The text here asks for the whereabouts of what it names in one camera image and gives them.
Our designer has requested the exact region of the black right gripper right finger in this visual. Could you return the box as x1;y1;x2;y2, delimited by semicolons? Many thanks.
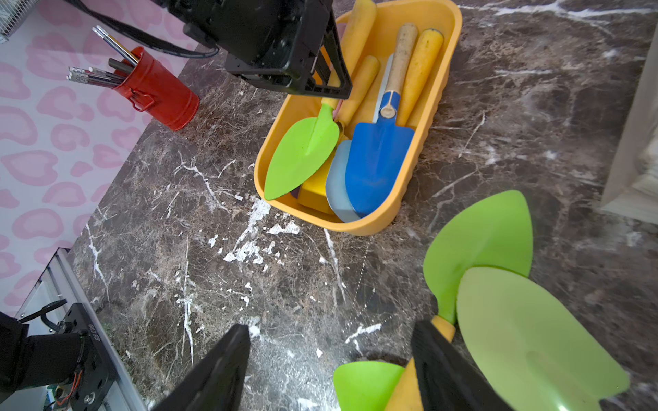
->
411;320;511;410

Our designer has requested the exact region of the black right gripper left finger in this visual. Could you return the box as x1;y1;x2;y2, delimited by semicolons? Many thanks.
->
154;324;250;411

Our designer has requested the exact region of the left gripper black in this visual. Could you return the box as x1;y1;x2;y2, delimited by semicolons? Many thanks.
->
164;0;352;100

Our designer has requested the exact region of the green pointed trowel yellow handle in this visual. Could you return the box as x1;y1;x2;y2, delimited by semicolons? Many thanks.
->
263;0;379;201

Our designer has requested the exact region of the blue shovel wooden handle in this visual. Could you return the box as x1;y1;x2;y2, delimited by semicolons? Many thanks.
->
345;23;418;217

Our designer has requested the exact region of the round green trowel yellow handle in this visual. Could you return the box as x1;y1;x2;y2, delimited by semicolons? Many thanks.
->
333;360;423;410

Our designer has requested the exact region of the pale green shovel wooden handle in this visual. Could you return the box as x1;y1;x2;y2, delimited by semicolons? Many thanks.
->
457;267;630;410

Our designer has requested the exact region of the light blue shovel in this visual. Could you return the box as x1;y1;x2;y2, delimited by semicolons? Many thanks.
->
325;50;396;224

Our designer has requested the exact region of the small yellow shovel yellow handle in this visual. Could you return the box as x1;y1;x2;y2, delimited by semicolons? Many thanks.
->
397;28;444;127

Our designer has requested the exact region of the narrow green trowel yellow handle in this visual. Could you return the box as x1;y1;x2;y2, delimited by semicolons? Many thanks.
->
423;190;533;342

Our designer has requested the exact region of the yellow plastic storage box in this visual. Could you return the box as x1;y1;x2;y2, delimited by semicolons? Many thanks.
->
253;0;464;236

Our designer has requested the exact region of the red pen cup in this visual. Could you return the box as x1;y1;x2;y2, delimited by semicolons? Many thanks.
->
65;25;202;132

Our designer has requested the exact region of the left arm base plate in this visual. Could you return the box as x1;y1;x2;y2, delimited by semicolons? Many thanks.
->
43;303;118;410

